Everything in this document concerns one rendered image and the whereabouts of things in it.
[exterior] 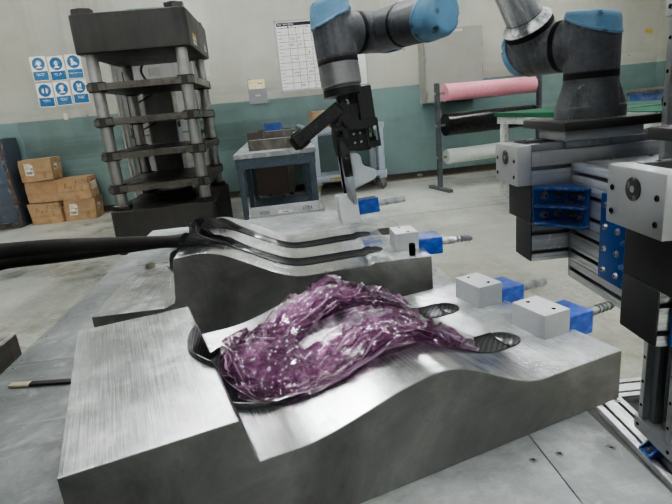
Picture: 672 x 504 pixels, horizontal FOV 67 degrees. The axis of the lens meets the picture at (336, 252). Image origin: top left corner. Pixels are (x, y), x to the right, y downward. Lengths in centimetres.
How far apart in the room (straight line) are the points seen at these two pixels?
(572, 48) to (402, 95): 624
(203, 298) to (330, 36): 50
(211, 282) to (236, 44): 667
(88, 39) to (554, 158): 418
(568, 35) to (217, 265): 93
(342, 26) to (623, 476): 78
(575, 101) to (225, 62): 634
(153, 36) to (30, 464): 434
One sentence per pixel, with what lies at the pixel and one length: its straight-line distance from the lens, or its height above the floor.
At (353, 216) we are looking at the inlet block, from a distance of 97.
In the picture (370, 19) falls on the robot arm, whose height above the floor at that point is 126.
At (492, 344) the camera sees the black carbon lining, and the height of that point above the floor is 85.
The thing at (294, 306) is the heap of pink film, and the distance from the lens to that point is 57.
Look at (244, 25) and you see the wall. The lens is 738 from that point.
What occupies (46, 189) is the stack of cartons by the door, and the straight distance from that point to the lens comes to 758.
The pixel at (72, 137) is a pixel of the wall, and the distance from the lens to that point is 779.
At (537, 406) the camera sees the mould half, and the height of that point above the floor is 83.
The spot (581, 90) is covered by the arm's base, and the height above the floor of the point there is 110.
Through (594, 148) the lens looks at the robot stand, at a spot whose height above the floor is 97.
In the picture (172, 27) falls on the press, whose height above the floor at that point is 186.
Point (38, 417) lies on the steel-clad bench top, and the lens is 72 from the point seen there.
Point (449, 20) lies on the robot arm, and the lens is 94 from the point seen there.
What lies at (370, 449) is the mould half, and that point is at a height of 85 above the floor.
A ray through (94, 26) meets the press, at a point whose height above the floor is 191.
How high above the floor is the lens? 112
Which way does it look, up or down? 16 degrees down
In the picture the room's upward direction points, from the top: 6 degrees counter-clockwise
